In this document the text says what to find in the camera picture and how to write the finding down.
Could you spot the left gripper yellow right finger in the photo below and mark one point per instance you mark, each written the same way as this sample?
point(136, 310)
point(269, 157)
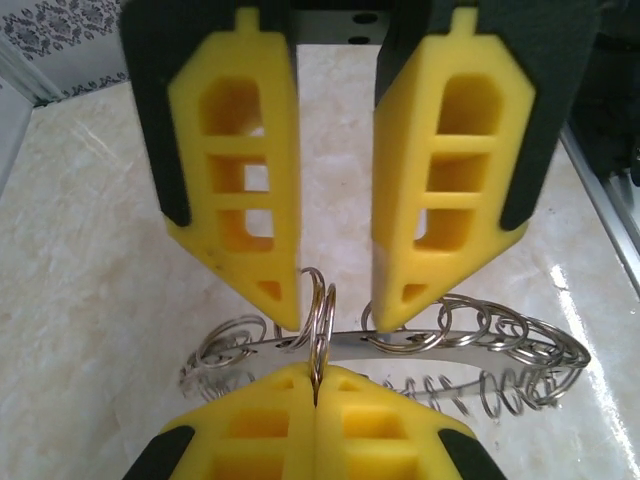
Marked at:
point(390, 430)

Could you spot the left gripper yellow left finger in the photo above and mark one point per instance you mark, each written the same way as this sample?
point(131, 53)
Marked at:
point(250, 430)

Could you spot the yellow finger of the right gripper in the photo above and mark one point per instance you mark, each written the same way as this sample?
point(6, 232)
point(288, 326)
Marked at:
point(540, 100)
point(150, 100)

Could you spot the silver metal keyring disc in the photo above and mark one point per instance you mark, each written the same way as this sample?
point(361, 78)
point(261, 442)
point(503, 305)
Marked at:
point(350, 345)

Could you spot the aluminium side rail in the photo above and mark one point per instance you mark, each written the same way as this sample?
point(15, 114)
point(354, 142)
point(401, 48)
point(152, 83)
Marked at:
point(25, 70)

